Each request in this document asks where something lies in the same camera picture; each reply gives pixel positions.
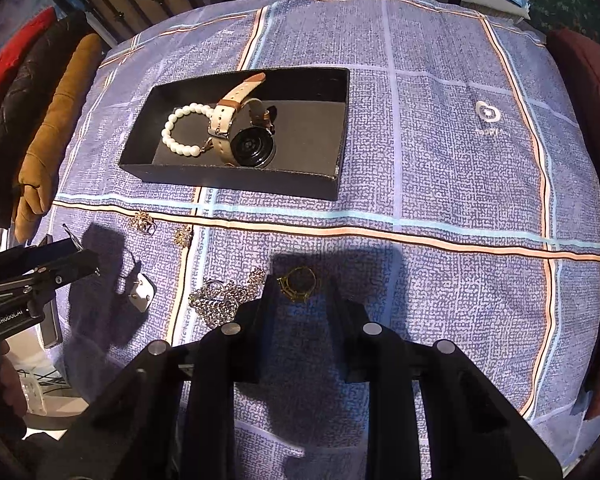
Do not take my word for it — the red cushion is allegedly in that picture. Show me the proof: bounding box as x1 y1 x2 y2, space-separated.
0 7 56 93

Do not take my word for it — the silver chain necklace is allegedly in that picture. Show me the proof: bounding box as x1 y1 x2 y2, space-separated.
187 267 267 331

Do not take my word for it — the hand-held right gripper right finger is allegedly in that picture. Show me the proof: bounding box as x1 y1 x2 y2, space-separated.
326 280 563 480

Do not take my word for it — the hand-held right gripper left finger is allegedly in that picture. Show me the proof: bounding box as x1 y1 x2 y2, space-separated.
75 275 281 480

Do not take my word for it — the maroon cushion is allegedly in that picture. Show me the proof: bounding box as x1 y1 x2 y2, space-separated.
547 29 600 421

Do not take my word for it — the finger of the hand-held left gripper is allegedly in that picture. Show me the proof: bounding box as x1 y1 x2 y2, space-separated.
0 250 102 311
0 235 83 281

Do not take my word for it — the black rectangular box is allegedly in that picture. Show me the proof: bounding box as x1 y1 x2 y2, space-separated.
119 66 351 202

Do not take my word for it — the tan suede cushion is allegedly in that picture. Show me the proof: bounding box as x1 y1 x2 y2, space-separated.
14 34 103 243

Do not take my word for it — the beige strap wristwatch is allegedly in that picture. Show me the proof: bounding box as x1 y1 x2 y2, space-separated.
207 72 278 168

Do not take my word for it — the white jewelry card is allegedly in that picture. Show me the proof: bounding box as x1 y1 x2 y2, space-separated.
127 272 155 313

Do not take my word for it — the white pearl bracelet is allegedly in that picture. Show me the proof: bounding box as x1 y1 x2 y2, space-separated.
161 102 216 158

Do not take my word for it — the black leather cushion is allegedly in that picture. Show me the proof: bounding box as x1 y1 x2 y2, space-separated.
0 12 93 228

